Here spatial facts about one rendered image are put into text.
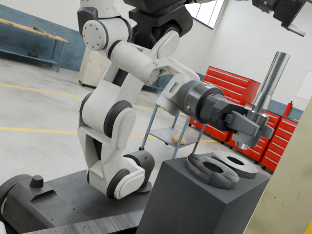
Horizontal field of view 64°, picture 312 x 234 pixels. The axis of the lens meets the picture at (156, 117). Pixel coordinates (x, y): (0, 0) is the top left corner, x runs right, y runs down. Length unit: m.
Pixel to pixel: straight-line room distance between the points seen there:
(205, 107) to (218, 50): 11.04
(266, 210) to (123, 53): 1.49
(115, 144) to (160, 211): 0.49
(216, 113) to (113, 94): 0.47
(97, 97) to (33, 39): 7.14
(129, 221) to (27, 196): 0.61
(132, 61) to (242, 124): 0.34
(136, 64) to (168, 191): 0.37
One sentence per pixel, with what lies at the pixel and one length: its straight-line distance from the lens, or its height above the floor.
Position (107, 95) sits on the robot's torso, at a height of 1.07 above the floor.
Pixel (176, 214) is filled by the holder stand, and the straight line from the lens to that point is 0.41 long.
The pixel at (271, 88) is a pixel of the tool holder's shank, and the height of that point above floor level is 1.26.
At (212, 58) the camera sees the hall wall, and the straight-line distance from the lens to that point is 11.60.
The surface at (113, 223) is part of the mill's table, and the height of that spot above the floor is 0.90.
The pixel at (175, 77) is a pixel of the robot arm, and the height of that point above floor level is 1.21.
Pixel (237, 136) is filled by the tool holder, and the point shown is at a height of 1.15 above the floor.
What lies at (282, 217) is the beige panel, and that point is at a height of 0.58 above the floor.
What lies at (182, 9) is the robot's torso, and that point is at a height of 1.44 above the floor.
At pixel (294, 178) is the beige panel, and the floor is 0.83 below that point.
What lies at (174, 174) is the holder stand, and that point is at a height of 1.08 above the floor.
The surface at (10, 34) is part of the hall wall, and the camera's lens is 7.87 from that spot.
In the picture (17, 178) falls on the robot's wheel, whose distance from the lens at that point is 1.20.
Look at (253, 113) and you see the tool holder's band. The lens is 0.48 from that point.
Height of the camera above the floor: 1.24
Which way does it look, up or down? 13 degrees down
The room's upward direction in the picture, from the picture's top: 19 degrees clockwise
